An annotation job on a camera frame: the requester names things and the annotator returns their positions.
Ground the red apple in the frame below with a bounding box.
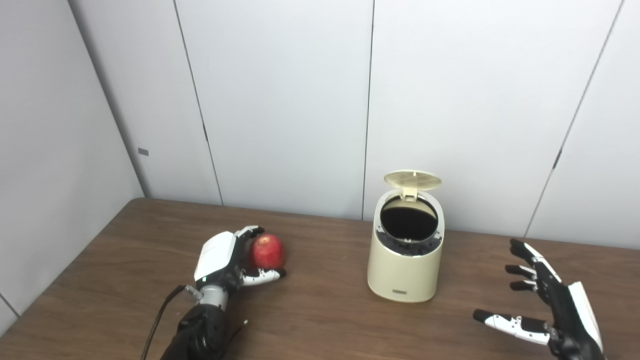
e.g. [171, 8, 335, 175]
[249, 233, 286, 271]

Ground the cream round bin lid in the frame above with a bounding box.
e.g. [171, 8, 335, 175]
[384, 170, 443, 202]

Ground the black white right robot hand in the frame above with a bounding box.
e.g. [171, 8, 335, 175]
[473, 238, 606, 360]

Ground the cream-colored round bin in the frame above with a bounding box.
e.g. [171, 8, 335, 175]
[367, 187, 445, 303]

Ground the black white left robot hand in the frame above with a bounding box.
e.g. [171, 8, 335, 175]
[194, 225, 287, 293]

